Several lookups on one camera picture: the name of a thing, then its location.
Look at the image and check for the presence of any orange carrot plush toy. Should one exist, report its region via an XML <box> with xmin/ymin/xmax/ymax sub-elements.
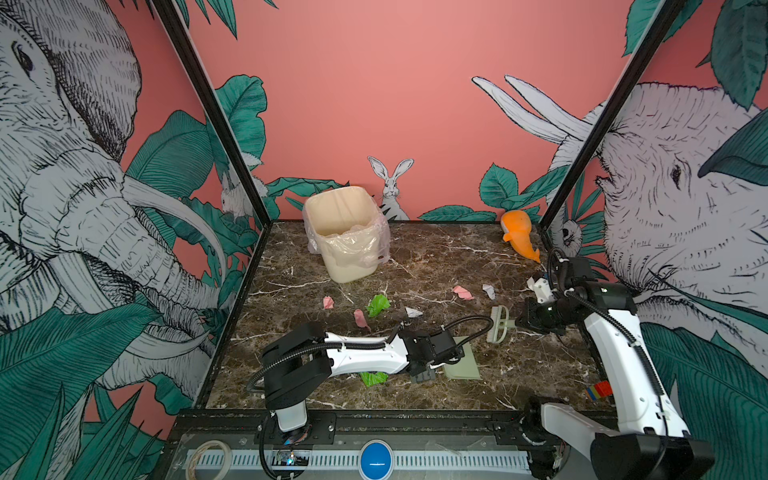
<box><xmin>500</xmin><ymin>210</ymin><xmax>541</xmax><ymax>263</ymax></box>

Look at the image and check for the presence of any right black frame post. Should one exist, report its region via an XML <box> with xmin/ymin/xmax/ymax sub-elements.
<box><xmin>539</xmin><ymin>0</ymin><xmax>685</xmax><ymax>233</ymax></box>

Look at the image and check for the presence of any white slotted cable duct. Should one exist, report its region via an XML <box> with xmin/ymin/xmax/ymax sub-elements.
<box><xmin>196</xmin><ymin>449</ymin><xmax>531</xmax><ymax>474</ymax></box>

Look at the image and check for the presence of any green paper scrap front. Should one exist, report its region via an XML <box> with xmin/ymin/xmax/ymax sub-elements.
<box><xmin>360</xmin><ymin>372</ymin><xmax>389</xmax><ymax>387</ymax></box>

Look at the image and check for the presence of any cream plastic trash bin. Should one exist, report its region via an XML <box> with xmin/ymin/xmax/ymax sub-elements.
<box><xmin>302</xmin><ymin>186</ymin><xmax>391</xmax><ymax>284</ymax></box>

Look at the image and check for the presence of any pink paper scrap centre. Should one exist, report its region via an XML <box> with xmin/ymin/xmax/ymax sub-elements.
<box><xmin>353</xmin><ymin>309</ymin><xmax>369</xmax><ymax>329</ymax></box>

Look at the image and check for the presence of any black frame post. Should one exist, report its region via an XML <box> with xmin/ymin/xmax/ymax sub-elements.
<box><xmin>539</xmin><ymin>0</ymin><xmax>685</xmax><ymax>233</ymax></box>
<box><xmin>151</xmin><ymin>0</ymin><xmax>272</xmax><ymax>227</ymax></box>

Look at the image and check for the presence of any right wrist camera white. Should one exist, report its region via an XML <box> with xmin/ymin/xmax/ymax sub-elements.
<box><xmin>526</xmin><ymin>277</ymin><xmax>555</xmax><ymax>304</ymax></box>

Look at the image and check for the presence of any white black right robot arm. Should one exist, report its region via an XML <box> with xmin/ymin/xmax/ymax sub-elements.
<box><xmin>516</xmin><ymin>279</ymin><xmax>715</xmax><ymax>479</ymax></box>

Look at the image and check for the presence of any pink paper scrap right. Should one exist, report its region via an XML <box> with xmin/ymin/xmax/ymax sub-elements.
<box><xmin>452</xmin><ymin>285</ymin><xmax>474</xmax><ymax>301</ymax></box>

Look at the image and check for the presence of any left black frame post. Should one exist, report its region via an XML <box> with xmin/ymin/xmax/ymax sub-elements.
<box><xmin>151</xmin><ymin>0</ymin><xmax>272</xmax><ymax>227</ymax></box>

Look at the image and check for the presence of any green paper scrap centre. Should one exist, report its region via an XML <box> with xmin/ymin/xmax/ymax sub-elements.
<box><xmin>366</xmin><ymin>294</ymin><xmax>391</xmax><ymax>318</ymax></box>

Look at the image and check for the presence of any coiled clear cable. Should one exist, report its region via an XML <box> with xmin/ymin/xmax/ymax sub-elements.
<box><xmin>184</xmin><ymin>439</ymin><xmax>234</xmax><ymax>480</ymax></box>

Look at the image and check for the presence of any blue round button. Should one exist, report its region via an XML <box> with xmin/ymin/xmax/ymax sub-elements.
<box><xmin>358</xmin><ymin>440</ymin><xmax>394</xmax><ymax>480</ymax></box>

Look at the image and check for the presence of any grey paper scrap right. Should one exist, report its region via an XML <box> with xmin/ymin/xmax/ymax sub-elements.
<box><xmin>482</xmin><ymin>284</ymin><xmax>496</xmax><ymax>300</ymax></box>

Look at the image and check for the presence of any pale green dustpan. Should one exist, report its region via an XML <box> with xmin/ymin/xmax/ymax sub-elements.
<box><xmin>443</xmin><ymin>343</ymin><xmax>481</xmax><ymax>380</ymax></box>

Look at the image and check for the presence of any black front mounting rail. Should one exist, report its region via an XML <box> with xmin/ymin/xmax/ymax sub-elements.
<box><xmin>169</xmin><ymin>409</ymin><xmax>555</xmax><ymax>448</ymax></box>

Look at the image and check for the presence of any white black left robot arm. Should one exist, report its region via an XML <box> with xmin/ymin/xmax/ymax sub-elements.
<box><xmin>246</xmin><ymin>322</ymin><xmax>465</xmax><ymax>434</ymax></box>

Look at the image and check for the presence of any pale green hand brush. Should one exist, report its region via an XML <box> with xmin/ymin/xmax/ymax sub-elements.
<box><xmin>486</xmin><ymin>305</ymin><xmax>515</xmax><ymax>344</ymax></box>

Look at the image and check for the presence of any green paper scrap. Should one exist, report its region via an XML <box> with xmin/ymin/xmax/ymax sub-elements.
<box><xmin>366</xmin><ymin>294</ymin><xmax>391</xmax><ymax>318</ymax></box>
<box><xmin>360</xmin><ymin>372</ymin><xmax>389</xmax><ymax>387</ymax></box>

